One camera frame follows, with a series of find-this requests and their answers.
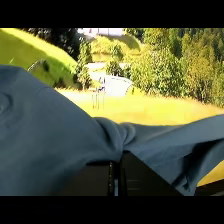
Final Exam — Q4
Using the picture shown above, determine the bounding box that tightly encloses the blue-grey T-shirt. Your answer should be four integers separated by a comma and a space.
0, 64, 224, 197

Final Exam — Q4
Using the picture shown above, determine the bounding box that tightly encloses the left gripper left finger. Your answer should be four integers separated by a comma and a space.
68, 160, 116, 197

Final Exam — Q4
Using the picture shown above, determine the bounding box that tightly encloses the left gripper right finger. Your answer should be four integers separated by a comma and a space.
119, 151, 183, 197

